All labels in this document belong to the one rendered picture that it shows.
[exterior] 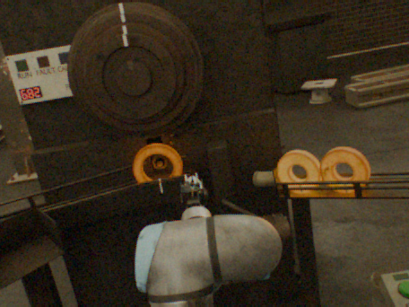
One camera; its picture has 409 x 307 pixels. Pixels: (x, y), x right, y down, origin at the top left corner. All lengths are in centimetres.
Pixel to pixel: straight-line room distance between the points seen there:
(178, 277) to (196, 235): 8
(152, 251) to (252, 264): 17
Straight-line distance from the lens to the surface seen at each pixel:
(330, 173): 155
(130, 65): 153
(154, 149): 170
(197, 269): 79
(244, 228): 80
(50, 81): 182
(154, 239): 80
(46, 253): 167
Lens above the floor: 133
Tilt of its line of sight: 19 degrees down
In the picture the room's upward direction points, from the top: 10 degrees counter-clockwise
